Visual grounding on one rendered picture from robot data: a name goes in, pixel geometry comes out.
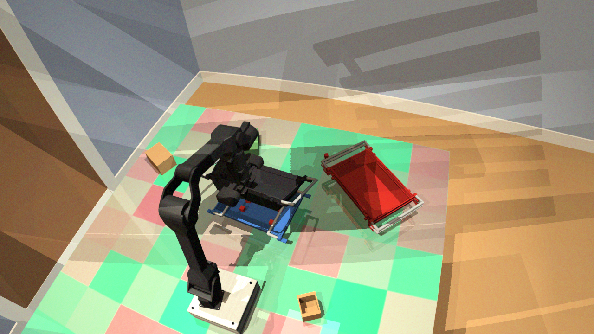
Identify orange rectangular block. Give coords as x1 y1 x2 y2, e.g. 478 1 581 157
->
145 142 177 175

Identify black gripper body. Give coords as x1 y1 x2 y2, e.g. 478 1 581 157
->
216 153 264 207

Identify orange open-top tray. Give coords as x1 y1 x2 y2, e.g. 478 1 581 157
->
297 291 321 322

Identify green rectangular block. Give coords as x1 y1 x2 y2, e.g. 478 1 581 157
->
244 133 260 155

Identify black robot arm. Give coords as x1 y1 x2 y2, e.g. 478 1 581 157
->
158 121 258 310

